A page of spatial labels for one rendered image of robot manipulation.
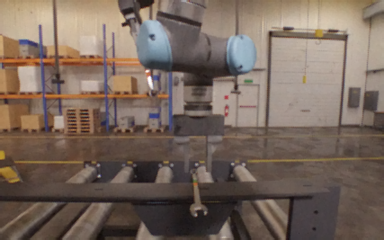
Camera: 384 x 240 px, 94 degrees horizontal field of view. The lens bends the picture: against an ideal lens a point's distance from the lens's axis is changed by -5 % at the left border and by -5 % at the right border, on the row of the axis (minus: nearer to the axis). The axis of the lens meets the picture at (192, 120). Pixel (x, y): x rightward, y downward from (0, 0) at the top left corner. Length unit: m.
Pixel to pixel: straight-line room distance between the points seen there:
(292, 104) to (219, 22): 5.59
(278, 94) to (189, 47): 10.40
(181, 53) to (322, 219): 0.73
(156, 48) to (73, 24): 11.26
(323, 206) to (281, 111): 10.05
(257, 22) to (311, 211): 10.44
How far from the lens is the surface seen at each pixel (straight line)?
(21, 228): 1.15
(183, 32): 0.31
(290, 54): 11.16
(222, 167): 1.64
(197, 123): 0.47
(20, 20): 13.04
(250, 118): 10.17
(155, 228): 0.73
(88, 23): 11.22
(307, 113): 11.54
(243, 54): 0.38
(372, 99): 13.12
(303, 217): 0.80
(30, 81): 10.49
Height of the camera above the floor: 1.44
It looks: 7 degrees down
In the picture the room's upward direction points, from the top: straight up
